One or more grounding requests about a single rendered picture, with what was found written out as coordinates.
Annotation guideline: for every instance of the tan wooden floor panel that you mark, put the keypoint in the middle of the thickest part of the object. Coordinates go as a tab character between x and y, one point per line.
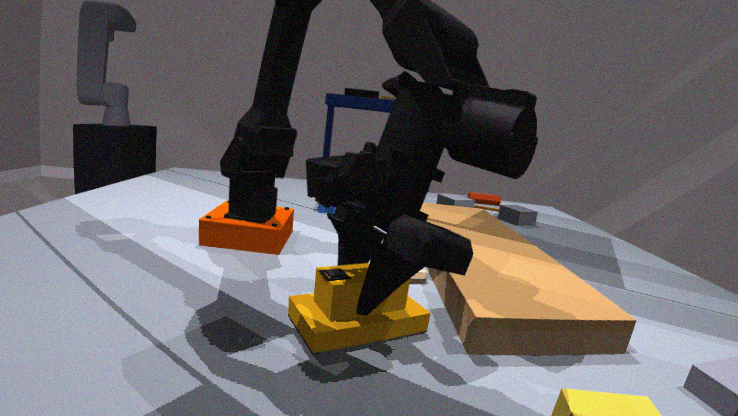
516	300

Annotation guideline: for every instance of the blue open tray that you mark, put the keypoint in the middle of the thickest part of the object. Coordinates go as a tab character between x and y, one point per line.
322	209

